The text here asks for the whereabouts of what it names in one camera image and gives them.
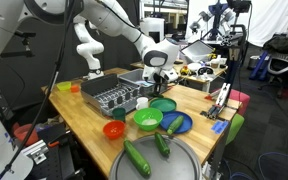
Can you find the black camera on mount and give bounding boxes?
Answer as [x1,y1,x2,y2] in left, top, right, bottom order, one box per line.
[14,29,37,47]

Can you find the blue stand legs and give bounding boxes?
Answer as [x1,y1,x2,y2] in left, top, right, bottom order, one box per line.
[249,49,269,81]

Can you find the green plate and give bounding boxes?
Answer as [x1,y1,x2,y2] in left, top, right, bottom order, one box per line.
[149,96,178,114]

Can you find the red bowl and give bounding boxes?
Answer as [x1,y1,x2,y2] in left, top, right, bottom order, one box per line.
[102,119,126,140]

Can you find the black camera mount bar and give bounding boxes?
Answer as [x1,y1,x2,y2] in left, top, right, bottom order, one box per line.
[0,49,35,59]

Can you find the small orange bowl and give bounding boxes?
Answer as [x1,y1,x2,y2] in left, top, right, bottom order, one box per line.
[69,84,81,94]

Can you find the aluminium extrusion bracket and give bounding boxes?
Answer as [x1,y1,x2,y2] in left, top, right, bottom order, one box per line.
[20,139,50,165]

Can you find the metal bucket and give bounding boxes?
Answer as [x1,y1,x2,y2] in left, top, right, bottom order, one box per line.
[248,55,262,70]

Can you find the white bowl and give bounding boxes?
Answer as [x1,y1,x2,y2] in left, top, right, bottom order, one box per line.
[186,62,202,73]

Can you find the white plastic bottle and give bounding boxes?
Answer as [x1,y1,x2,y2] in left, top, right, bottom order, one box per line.
[210,54,222,70]

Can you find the blue cable loop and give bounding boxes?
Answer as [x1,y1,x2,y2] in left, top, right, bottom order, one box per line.
[257,143,288,180]

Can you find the white rounded machine housing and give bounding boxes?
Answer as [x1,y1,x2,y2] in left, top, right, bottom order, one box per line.
[0,109,34,180]

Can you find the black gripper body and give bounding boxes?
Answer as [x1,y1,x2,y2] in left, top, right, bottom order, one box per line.
[152,73,167,87]

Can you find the grey plastic bin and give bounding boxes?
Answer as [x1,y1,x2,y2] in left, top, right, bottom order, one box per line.
[117,68,171,100]

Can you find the large grey round plate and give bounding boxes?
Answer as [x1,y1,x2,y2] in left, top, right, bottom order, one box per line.
[108,134,203,180]

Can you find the pale plate in bin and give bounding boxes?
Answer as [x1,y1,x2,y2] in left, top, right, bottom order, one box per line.
[134,79,154,88]

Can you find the small yellow bowl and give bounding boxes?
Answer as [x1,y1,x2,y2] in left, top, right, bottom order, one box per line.
[56,80,73,93]

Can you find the white tank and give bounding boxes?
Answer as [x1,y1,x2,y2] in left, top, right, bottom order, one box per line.
[139,17,166,43]

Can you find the blue plate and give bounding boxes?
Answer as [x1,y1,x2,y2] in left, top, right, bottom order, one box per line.
[159,110,194,135]

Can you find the black hanging cable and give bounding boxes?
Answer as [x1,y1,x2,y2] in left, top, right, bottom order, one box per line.
[0,0,77,180]

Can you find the green stool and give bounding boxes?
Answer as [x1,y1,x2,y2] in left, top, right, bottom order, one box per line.
[225,113,245,146]

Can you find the black metal camera frame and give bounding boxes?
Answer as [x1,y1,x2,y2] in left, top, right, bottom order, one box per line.
[219,23,248,88]

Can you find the dark green cup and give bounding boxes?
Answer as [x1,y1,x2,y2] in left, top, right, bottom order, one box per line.
[111,106,127,123]

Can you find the black camera atop frame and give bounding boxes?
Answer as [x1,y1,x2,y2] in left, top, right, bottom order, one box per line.
[226,0,252,14]

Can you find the short green zucchini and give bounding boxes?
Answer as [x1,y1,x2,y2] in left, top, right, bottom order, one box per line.
[154,131,171,157]

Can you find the grey dish rack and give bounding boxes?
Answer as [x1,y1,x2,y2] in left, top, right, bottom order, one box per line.
[80,73,142,117]

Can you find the green bowl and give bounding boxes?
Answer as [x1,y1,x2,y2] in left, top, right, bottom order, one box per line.
[132,107,164,132]

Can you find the orange plastic cup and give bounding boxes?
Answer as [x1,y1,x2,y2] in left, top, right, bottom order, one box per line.
[13,123,39,147]

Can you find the pink stool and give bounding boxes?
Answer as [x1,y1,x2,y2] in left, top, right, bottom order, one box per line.
[228,88,251,117]

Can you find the yellow toy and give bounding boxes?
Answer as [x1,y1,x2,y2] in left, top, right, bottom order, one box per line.
[179,65,190,76]

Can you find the black computer monitor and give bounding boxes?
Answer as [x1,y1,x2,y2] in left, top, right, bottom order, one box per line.
[148,31,162,44]

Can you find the blue tape patch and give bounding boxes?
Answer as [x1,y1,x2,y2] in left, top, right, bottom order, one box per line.
[211,120,230,135]

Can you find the white black clamp tool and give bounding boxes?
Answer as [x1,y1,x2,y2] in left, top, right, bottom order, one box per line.
[200,82,232,120]

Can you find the long green zucchini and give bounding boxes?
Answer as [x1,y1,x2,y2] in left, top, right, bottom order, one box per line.
[123,138,152,178]

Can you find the black jacket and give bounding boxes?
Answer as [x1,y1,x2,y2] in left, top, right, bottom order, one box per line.
[263,34,288,55]

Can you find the blue light stand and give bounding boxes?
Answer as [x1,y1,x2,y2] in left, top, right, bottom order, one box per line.
[188,0,237,42]

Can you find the medium light green zucchini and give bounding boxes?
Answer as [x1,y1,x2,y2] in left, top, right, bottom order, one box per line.
[166,115,185,136]

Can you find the white mug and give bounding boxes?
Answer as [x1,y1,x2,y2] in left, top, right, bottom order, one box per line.
[135,96,150,111]

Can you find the office chair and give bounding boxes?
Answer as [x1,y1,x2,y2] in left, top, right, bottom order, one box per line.
[258,34,288,99]

